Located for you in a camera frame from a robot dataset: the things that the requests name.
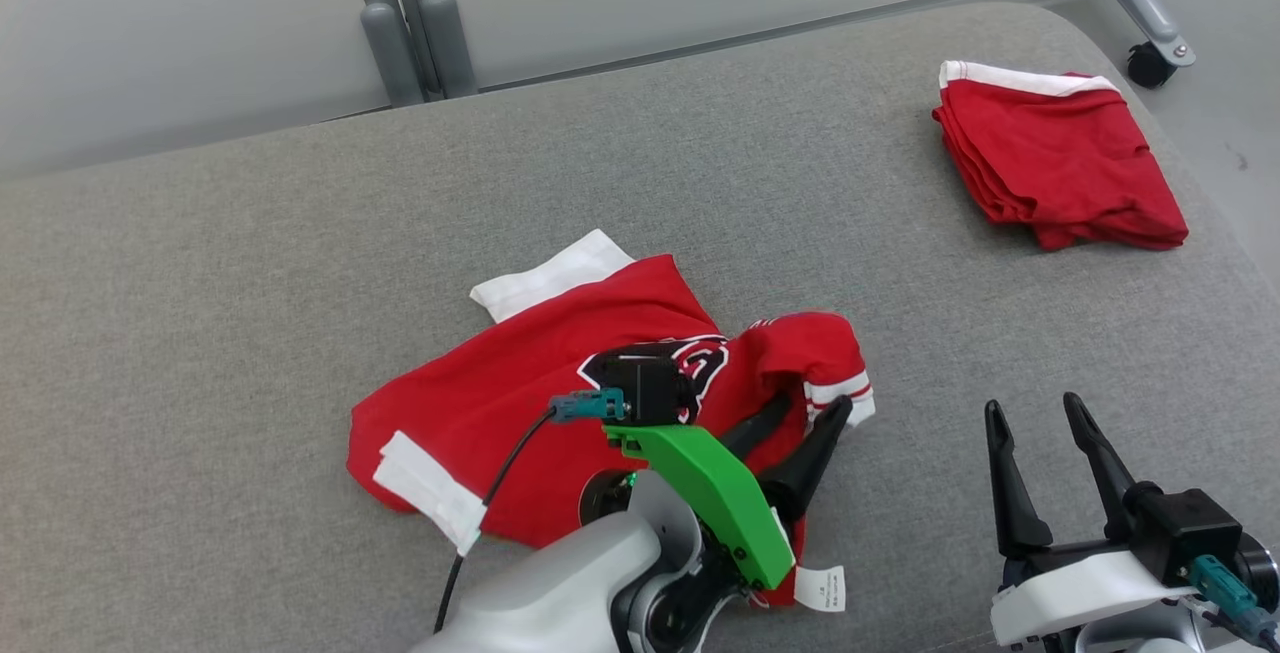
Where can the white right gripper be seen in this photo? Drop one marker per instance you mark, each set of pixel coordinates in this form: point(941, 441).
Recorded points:
point(1080, 593)

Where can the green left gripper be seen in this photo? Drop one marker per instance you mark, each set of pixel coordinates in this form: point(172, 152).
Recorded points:
point(710, 493)

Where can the red jersey shirt white trim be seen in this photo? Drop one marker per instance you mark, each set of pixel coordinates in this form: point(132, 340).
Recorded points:
point(520, 383)

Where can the red shorts white side stripe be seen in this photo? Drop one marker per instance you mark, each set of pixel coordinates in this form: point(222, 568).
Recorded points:
point(1060, 153)

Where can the black caster wheel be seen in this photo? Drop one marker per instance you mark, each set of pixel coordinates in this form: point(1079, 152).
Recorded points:
point(1150, 66)

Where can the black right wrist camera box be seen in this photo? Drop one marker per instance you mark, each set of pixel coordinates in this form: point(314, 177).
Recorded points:
point(1190, 528)

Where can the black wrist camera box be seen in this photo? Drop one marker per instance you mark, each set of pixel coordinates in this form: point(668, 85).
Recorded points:
point(650, 383)
point(1190, 528)

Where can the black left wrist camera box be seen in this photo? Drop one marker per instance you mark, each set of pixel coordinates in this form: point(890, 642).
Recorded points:
point(650, 383)

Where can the grey double partition post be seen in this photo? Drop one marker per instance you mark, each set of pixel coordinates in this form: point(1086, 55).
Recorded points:
point(385, 43)

